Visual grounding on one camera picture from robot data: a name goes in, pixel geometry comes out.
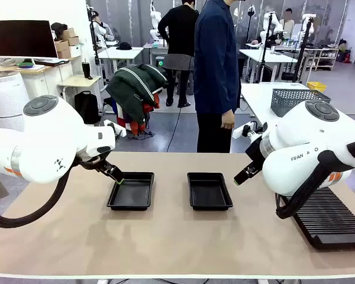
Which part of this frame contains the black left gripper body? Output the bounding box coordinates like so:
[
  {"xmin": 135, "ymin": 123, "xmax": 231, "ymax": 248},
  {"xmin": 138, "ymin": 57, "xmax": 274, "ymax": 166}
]
[{"xmin": 76, "ymin": 154, "xmax": 113, "ymax": 176}]

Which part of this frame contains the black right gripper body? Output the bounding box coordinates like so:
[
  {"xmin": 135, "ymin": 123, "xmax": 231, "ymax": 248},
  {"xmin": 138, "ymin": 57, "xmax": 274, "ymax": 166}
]
[{"xmin": 244, "ymin": 137, "xmax": 269, "ymax": 175}]

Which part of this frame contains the black plastic ESD tray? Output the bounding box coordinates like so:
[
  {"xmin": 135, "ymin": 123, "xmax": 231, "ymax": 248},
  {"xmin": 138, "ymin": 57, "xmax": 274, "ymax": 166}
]
[
  {"xmin": 106, "ymin": 171, "xmax": 156, "ymax": 211},
  {"xmin": 186, "ymin": 172, "xmax": 234, "ymax": 211}
]

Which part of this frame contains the navy sleeved forearm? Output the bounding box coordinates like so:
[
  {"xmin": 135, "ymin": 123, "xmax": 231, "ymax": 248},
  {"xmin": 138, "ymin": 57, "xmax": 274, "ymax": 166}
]
[{"xmin": 220, "ymin": 73, "xmax": 241, "ymax": 115}]

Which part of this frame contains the bare hand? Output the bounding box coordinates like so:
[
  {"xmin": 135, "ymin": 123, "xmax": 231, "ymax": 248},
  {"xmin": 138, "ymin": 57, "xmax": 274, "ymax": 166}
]
[{"xmin": 220, "ymin": 111, "xmax": 235, "ymax": 130}]

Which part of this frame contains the white power strip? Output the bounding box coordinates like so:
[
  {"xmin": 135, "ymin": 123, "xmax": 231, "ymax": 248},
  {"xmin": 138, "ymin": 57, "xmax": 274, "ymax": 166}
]
[{"xmin": 232, "ymin": 120, "xmax": 260, "ymax": 139}]

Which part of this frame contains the red orange garment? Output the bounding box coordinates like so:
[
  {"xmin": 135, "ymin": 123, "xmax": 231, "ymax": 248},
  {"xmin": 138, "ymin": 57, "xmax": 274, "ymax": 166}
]
[{"xmin": 115, "ymin": 93, "xmax": 161, "ymax": 136}]

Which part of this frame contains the black backpack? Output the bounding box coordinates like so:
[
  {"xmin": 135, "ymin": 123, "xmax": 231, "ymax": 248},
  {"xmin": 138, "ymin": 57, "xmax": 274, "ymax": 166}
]
[{"xmin": 73, "ymin": 91, "xmax": 101, "ymax": 125}]

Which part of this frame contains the white rounded table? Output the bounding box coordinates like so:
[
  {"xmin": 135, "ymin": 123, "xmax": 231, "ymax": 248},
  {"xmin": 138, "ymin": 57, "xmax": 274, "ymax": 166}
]
[{"xmin": 240, "ymin": 82, "xmax": 314, "ymax": 125}]

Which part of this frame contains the gray mesh basket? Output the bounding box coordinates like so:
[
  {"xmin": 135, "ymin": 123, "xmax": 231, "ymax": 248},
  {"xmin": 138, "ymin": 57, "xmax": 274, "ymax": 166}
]
[{"xmin": 270, "ymin": 88, "xmax": 333, "ymax": 118}]

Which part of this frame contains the small wood top side table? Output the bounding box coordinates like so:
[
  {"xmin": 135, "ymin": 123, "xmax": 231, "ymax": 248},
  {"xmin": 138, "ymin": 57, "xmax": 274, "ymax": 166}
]
[{"xmin": 57, "ymin": 75, "xmax": 104, "ymax": 119}]

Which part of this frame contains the dark green padded jacket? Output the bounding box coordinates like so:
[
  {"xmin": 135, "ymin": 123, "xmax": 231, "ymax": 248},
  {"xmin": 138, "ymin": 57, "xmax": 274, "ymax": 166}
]
[{"xmin": 105, "ymin": 63, "xmax": 169, "ymax": 125}]

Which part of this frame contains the black slotted board rack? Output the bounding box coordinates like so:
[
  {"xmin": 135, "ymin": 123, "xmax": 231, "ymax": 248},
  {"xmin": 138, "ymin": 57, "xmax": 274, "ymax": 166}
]
[{"xmin": 279, "ymin": 186, "xmax": 355, "ymax": 251}]

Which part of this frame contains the yellow plastic bin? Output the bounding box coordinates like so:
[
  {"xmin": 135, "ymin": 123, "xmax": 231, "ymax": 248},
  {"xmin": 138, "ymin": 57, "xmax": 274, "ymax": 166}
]
[{"xmin": 306, "ymin": 81, "xmax": 327, "ymax": 92}]

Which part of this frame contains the white cabinet with wood top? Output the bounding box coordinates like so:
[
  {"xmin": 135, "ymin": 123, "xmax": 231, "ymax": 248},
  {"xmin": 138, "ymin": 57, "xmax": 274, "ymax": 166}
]
[{"xmin": 19, "ymin": 56, "xmax": 79, "ymax": 100}]

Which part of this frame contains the white work table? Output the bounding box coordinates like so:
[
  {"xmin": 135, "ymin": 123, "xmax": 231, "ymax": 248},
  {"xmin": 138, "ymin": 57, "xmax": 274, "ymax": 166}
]
[{"xmin": 238, "ymin": 49, "xmax": 299, "ymax": 83}]

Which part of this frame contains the person in navy coat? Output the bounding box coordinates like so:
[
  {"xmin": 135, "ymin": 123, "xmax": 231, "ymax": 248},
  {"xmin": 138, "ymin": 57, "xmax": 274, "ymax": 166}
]
[{"xmin": 193, "ymin": 0, "xmax": 243, "ymax": 153}]

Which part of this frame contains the black tripod stand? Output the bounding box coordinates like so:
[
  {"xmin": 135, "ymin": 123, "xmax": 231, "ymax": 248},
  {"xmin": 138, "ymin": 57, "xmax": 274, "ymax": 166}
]
[
  {"xmin": 254, "ymin": 13, "xmax": 273, "ymax": 84},
  {"xmin": 283, "ymin": 16, "xmax": 316, "ymax": 83}
]

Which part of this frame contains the white cylindrical air purifier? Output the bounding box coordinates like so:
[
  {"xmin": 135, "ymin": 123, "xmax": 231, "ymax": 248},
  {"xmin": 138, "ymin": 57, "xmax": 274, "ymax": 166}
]
[{"xmin": 0, "ymin": 70, "xmax": 30, "ymax": 133}]

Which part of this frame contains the white office desk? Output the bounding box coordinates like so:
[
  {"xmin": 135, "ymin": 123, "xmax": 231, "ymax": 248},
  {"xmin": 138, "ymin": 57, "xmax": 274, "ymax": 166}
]
[{"xmin": 102, "ymin": 46, "xmax": 145, "ymax": 80}]

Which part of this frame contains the light wood shelf rack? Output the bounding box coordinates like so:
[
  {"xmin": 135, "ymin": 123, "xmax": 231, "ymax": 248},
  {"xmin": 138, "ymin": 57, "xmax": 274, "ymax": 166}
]
[{"xmin": 306, "ymin": 47, "xmax": 340, "ymax": 72}]

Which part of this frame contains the seated person in light top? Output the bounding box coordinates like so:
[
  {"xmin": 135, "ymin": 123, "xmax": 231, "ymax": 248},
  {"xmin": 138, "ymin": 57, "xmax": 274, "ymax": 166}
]
[{"xmin": 279, "ymin": 8, "xmax": 296, "ymax": 39}]

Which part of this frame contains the seated person with black cap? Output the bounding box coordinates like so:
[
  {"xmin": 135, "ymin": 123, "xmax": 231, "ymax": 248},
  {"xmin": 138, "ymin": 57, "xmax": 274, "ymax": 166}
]
[{"xmin": 90, "ymin": 11, "xmax": 115, "ymax": 42}]

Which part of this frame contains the black knit hat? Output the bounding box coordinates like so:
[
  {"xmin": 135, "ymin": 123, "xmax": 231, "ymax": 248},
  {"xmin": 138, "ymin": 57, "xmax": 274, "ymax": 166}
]
[{"xmin": 50, "ymin": 22, "xmax": 68, "ymax": 38}]

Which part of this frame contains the black computer monitor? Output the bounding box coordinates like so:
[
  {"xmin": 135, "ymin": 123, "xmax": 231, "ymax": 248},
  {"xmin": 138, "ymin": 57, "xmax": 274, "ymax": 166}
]
[{"xmin": 0, "ymin": 20, "xmax": 59, "ymax": 59}]

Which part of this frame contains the person in black sweater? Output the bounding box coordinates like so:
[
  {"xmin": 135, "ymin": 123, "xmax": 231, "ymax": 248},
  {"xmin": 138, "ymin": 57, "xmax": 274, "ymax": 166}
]
[{"xmin": 157, "ymin": 0, "xmax": 200, "ymax": 108}]

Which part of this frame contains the right arm black cable sleeve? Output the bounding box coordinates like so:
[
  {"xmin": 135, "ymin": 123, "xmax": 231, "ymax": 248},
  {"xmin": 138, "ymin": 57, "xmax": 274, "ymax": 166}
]
[{"xmin": 276, "ymin": 137, "xmax": 355, "ymax": 220}]

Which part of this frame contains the arm black cable sleeve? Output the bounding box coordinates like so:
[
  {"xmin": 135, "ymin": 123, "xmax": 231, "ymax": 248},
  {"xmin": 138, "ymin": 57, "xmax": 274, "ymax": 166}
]
[
  {"xmin": 0, "ymin": 161, "xmax": 78, "ymax": 228},
  {"xmin": 276, "ymin": 137, "xmax": 355, "ymax": 220}
]

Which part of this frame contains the metal frame chair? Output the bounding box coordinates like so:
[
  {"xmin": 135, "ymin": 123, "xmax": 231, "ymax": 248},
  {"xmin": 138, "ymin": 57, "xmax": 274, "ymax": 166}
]
[{"xmin": 99, "ymin": 97, "xmax": 154, "ymax": 140}]

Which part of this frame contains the black floor cable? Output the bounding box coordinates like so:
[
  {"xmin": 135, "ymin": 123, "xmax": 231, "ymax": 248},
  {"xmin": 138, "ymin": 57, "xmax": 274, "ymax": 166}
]
[{"xmin": 165, "ymin": 106, "xmax": 184, "ymax": 153}]

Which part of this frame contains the left arm black cable sleeve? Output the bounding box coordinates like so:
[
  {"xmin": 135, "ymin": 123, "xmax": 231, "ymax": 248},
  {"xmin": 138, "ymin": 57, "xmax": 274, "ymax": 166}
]
[{"xmin": 0, "ymin": 161, "xmax": 78, "ymax": 228}]

